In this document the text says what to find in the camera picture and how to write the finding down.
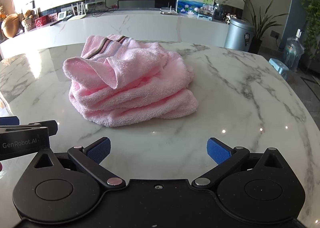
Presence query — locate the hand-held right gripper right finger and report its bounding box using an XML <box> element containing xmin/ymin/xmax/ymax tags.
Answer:
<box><xmin>191</xmin><ymin>137</ymin><xmax>286</xmax><ymax>188</ymax></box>

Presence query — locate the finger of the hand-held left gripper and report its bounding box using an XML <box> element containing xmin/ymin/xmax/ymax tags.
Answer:
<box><xmin>0</xmin><ymin>116</ymin><xmax>20</xmax><ymax>126</ymax></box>
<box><xmin>29</xmin><ymin>120</ymin><xmax>57</xmax><ymax>141</ymax></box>

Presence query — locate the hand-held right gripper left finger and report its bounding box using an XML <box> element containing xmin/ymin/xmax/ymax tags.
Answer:
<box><xmin>34</xmin><ymin>137</ymin><xmax>125</xmax><ymax>189</ymax></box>

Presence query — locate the pink striped towel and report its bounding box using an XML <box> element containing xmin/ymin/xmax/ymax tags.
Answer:
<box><xmin>62</xmin><ymin>33</ymin><xmax>199</xmax><ymax>128</ymax></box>

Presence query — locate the golden acorn ornament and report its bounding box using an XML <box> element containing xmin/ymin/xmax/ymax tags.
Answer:
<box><xmin>1</xmin><ymin>14</ymin><xmax>20</xmax><ymax>39</ymax></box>

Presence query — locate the red box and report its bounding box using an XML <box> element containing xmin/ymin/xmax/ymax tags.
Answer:
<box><xmin>34</xmin><ymin>16</ymin><xmax>48</xmax><ymax>29</ymax></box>

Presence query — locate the brown teddy bear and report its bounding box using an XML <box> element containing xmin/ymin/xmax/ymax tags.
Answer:
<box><xmin>21</xmin><ymin>9</ymin><xmax>37</xmax><ymax>30</ymax></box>

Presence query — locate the light blue plastic stool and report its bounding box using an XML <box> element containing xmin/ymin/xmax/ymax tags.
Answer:
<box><xmin>269</xmin><ymin>58</ymin><xmax>289</xmax><ymax>79</ymax></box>

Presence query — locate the potted long-leaf plant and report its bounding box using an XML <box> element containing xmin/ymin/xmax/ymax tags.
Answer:
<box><xmin>240</xmin><ymin>0</ymin><xmax>289</xmax><ymax>54</ymax></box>

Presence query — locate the white router with antennas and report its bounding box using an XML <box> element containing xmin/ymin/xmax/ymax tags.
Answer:
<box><xmin>67</xmin><ymin>3</ymin><xmax>88</xmax><ymax>20</ymax></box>

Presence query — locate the silver trash can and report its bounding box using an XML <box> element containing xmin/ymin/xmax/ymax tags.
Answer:
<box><xmin>224</xmin><ymin>17</ymin><xmax>256</xmax><ymax>52</ymax></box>

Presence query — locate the clear water bottle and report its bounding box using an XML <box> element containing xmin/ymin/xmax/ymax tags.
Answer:
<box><xmin>282</xmin><ymin>28</ymin><xmax>305</xmax><ymax>71</ymax></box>

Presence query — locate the white power strip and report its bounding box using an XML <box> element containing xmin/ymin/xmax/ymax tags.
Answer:
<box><xmin>85</xmin><ymin>0</ymin><xmax>107</xmax><ymax>10</ymax></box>

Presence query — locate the white marble console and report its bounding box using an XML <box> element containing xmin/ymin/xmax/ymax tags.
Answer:
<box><xmin>0</xmin><ymin>9</ymin><xmax>230</xmax><ymax>52</ymax></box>

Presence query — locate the dark glass jar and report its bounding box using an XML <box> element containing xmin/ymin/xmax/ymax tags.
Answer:
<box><xmin>214</xmin><ymin>3</ymin><xmax>230</xmax><ymax>21</ymax></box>

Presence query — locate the flat white device with antenna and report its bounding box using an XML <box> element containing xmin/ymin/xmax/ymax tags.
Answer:
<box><xmin>160</xmin><ymin>3</ymin><xmax>178</xmax><ymax>15</ymax></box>

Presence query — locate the lotus pond painting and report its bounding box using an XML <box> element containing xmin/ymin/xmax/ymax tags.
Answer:
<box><xmin>177</xmin><ymin>0</ymin><xmax>216</xmax><ymax>15</ymax></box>

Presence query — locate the green vine plant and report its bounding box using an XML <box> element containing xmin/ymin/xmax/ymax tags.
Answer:
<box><xmin>299</xmin><ymin>0</ymin><xmax>320</xmax><ymax>61</ymax></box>

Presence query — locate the small photo frame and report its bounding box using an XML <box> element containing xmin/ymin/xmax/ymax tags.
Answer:
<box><xmin>197</xmin><ymin>4</ymin><xmax>215</xmax><ymax>21</ymax></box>

